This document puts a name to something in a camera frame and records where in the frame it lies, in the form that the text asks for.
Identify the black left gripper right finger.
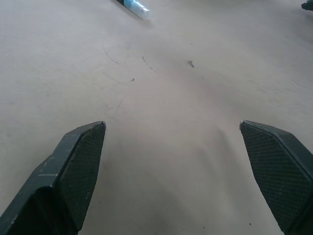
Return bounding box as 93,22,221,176
239,119,313,235

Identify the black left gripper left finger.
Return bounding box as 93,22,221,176
0,120,107,235

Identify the blue and white marker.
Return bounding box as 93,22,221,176
116,0,151,21

